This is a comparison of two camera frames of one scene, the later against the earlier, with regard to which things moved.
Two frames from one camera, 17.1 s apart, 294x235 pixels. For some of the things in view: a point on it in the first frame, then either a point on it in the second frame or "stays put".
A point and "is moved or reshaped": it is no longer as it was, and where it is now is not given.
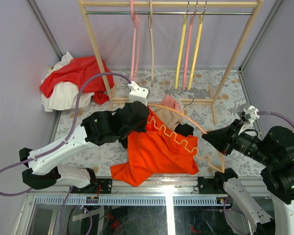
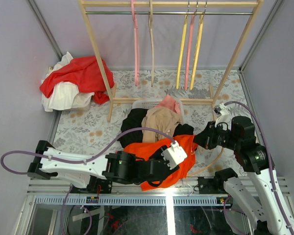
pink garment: (169, 101) stays put
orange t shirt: (156, 152) is moved or reshaped
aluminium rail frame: (200, 192) stays put
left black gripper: (143, 128) to (159, 155)
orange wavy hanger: (189, 150) to (207, 168)
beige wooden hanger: (151, 23) stays put
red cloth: (76, 72) stays put
